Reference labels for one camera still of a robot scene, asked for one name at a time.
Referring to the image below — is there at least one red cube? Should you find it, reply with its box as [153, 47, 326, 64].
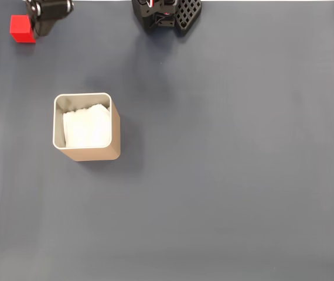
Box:
[9, 15, 36, 44]

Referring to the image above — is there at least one beige square metal box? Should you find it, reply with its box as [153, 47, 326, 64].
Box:
[52, 92, 122, 162]

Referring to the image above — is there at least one white tissue paper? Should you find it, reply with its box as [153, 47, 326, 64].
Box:
[63, 102, 111, 148]

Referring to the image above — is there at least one blue-grey table mat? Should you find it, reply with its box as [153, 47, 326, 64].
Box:
[0, 1, 334, 281]

